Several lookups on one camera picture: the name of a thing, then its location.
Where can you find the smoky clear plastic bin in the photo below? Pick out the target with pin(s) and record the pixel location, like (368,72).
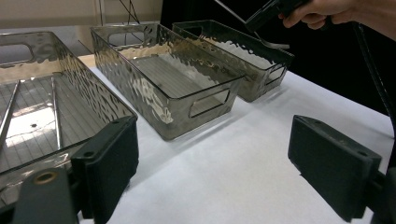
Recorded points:
(255,84)
(90,93)
(155,102)

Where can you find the metal chopstick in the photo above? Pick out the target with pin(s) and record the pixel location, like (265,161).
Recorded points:
(9,109)

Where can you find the thin black stand legs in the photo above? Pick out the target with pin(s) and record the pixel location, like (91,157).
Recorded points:
(132,11)

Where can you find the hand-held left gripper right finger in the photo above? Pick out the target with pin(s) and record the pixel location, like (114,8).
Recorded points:
(336,168)

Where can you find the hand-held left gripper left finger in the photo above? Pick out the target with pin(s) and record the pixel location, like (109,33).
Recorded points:
(109,165)

